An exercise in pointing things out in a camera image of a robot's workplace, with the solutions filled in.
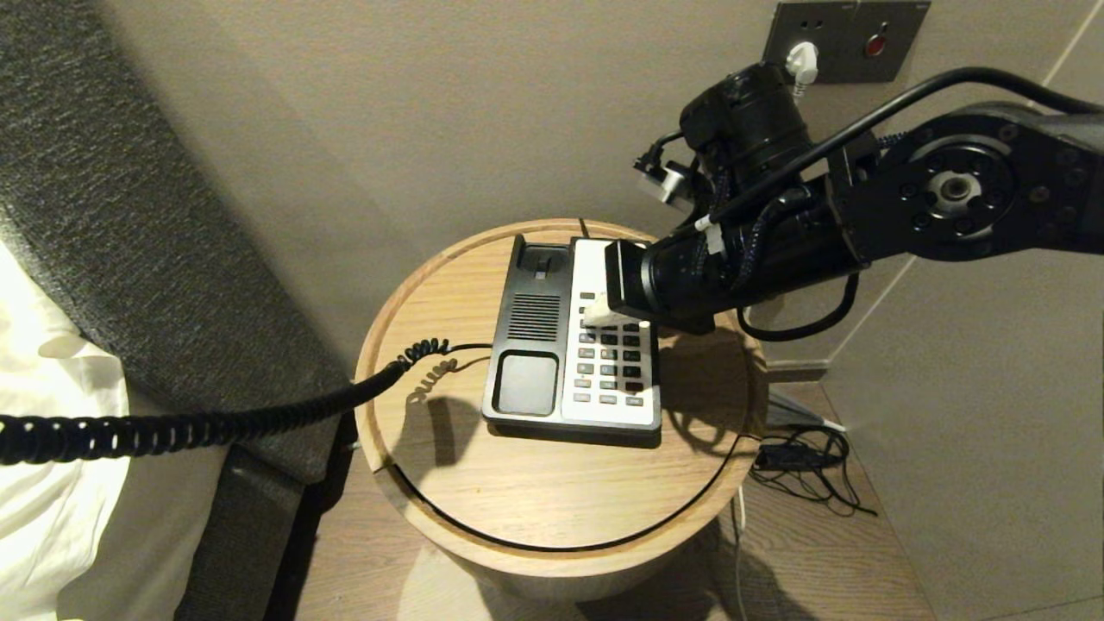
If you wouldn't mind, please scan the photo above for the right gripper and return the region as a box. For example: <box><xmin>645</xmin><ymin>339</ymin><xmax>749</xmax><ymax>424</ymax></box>
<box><xmin>580</xmin><ymin>226</ymin><xmax>741</xmax><ymax>336</ymax></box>

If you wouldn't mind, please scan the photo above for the black and white desk phone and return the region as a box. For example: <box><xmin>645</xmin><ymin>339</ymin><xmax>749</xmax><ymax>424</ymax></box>
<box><xmin>481</xmin><ymin>233</ymin><xmax>663</xmax><ymax>448</ymax></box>

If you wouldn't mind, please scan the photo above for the round wooden side table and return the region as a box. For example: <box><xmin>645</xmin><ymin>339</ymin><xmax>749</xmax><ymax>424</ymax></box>
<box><xmin>353</xmin><ymin>217</ymin><xmax>771</xmax><ymax>621</ymax></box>

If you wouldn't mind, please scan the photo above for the white plug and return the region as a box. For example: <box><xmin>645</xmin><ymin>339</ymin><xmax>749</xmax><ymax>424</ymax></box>
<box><xmin>784</xmin><ymin>41</ymin><xmax>819</xmax><ymax>101</ymax></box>

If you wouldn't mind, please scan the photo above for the grey upholstered headboard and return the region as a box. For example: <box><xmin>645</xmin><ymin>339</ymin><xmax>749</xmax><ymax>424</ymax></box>
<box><xmin>0</xmin><ymin>0</ymin><xmax>356</xmax><ymax>621</ymax></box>

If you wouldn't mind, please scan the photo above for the white bedding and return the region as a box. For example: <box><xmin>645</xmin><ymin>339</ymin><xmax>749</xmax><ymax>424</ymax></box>
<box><xmin>0</xmin><ymin>241</ymin><xmax>227</xmax><ymax>621</ymax></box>

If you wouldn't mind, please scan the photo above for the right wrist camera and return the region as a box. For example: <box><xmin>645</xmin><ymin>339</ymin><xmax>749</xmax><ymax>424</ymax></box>
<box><xmin>635</xmin><ymin>129</ymin><xmax>701</xmax><ymax>208</ymax></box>

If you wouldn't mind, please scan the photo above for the tangled black floor cable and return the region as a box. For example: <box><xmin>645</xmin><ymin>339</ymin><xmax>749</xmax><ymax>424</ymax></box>
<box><xmin>749</xmin><ymin>425</ymin><xmax>879</xmax><ymax>519</ymax></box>

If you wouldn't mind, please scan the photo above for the metal wall socket plate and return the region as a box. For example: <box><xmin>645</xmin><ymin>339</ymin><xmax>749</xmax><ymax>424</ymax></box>
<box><xmin>762</xmin><ymin>0</ymin><xmax>932</xmax><ymax>85</ymax></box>

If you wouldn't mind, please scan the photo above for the black coiled phone cord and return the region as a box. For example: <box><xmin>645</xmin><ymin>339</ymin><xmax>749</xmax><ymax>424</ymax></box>
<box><xmin>0</xmin><ymin>337</ymin><xmax>493</xmax><ymax>467</ymax></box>

